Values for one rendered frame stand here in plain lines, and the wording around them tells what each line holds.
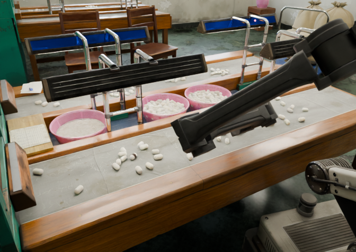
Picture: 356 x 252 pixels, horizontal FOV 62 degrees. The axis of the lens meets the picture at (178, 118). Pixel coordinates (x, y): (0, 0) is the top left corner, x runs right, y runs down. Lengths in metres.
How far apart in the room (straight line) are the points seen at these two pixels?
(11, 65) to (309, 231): 3.35
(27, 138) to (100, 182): 0.41
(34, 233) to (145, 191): 0.35
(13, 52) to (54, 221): 2.97
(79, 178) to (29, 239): 0.29
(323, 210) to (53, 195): 1.13
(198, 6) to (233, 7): 0.95
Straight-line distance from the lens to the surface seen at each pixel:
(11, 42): 3.78
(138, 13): 3.73
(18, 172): 1.07
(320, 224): 1.47
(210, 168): 1.14
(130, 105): 1.66
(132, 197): 1.02
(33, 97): 1.88
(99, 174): 1.17
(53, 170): 1.24
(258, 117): 0.99
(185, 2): 6.85
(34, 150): 1.31
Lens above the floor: 1.47
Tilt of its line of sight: 29 degrees down
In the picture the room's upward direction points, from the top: 1 degrees clockwise
